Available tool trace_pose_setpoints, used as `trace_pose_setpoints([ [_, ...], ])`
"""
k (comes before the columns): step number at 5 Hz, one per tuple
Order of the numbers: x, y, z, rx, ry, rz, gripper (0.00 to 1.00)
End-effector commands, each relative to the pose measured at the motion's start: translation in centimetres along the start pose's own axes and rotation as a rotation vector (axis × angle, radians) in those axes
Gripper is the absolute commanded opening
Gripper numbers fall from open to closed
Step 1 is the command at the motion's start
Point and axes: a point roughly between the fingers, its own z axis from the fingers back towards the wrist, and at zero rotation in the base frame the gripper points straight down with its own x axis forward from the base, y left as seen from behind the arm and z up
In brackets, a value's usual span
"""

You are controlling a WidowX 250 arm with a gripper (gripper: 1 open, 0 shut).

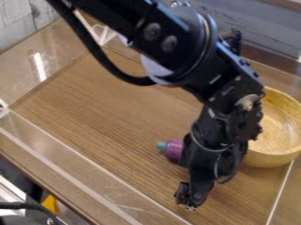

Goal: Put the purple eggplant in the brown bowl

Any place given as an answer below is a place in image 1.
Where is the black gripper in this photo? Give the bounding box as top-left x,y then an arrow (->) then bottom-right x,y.
172,128 -> 249,213

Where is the purple toy eggplant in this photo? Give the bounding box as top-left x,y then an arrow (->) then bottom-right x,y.
156,139 -> 183,163

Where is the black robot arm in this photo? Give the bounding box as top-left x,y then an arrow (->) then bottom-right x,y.
47,0 -> 265,210

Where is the brown wooden bowl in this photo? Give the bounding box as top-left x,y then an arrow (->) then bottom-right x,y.
245,87 -> 301,168

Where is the yellow label on device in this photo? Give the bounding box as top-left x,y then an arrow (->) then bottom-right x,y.
41,195 -> 57,214

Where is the clear acrylic tray wall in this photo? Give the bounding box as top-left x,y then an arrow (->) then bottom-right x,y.
0,99 -> 190,225

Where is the black cable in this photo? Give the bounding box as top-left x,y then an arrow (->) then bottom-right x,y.
0,201 -> 59,225

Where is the clear acrylic corner bracket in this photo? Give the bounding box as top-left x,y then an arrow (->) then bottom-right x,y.
72,10 -> 116,46

